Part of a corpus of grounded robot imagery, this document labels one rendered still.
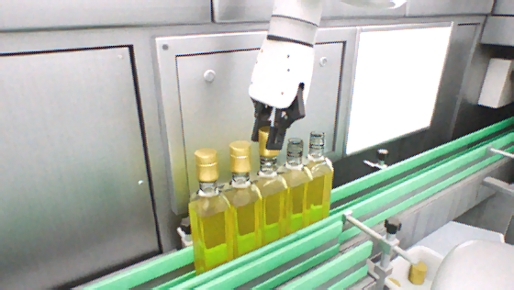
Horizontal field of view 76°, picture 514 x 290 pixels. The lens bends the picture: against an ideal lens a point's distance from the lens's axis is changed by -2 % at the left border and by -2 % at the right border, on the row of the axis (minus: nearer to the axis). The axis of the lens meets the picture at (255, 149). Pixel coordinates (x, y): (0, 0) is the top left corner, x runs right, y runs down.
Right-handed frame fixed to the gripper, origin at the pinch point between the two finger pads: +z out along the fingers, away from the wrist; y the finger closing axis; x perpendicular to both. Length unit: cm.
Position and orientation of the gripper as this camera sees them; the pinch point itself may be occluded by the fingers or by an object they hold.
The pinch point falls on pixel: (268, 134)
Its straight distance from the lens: 55.9
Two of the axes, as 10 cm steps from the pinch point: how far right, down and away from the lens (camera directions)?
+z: -2.1, 9.4, 2.7
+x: 8.0, 0.1, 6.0
